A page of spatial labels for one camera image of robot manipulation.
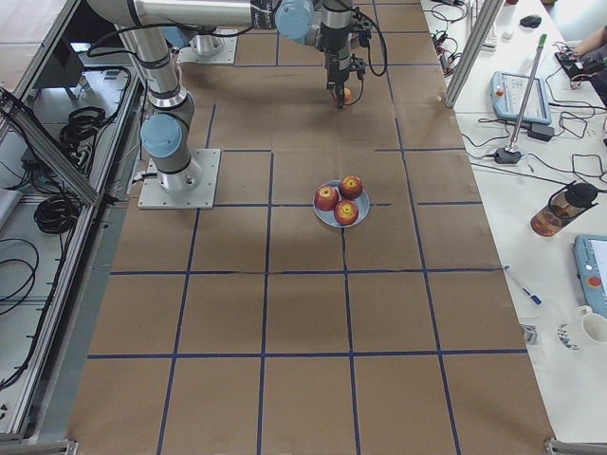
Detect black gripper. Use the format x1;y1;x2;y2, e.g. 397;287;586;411
324;49;367;110

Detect red yellow apple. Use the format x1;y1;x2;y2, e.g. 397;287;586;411
343;87;353;105

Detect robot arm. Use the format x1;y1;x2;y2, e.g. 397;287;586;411
87;23;201;193
88;1;364;110

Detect plate apple right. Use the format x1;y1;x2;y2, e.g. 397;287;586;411
338;175;363;200

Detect plate apple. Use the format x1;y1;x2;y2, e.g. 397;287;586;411
338;175;363;200
314;185;340;211
333;199;359;227

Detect plate apple left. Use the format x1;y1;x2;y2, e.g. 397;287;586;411
314;185;340;211

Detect light blue plate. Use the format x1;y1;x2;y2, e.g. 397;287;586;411
313;180;370;228

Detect plate apple front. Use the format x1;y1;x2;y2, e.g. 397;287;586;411
333;199;359;227

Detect person hand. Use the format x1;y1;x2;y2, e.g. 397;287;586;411
574;28;606;56

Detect teach pendant upper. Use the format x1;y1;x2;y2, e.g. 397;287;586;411
490;71;552;125

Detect teach pendant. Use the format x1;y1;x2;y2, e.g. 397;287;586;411
490;71;552;125
574;235;606;317

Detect metal rod green tip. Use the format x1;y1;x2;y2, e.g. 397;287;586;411
506;33;547;154

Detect black computer mouse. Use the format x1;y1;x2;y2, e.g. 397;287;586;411
519;14;543;28

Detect black power adapter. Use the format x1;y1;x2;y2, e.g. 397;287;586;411
527;123;555;142

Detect bottle with dark drink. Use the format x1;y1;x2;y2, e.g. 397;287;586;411
530;182;598;237

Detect blue white pen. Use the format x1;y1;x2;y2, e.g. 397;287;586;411
504;265;543;305

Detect teach pendant lower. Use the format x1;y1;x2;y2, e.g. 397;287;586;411
574;235;606;317

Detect white mug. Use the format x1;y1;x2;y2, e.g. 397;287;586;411
557;305;606;351

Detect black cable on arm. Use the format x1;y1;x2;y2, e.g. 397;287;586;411
353;9;389;79

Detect aluminium frame post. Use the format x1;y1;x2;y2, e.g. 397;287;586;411
443;0;502;108

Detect coiled black cables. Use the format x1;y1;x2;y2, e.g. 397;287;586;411
59;106;108;165

